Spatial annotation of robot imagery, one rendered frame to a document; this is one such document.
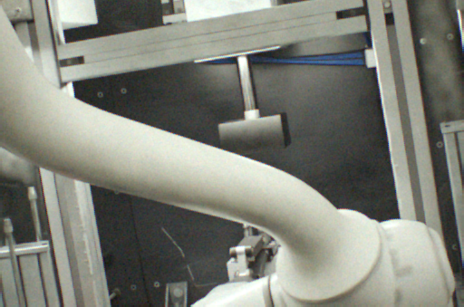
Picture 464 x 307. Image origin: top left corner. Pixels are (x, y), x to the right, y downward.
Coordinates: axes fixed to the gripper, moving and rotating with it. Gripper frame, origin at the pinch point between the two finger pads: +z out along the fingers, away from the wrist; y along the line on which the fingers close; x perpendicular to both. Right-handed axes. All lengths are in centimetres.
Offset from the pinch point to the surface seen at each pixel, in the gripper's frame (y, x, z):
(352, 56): 25.5, -13.3, 28.2
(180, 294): -7.9, 19.9, 28.7
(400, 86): 22.2, -20.8, -13.2
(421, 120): 18.0, -22.6, -13.3
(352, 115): 16.5, -11.9, 29.7
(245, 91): 23.7, 0.1, 7.0
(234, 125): 19.5, 1.9, 4.8
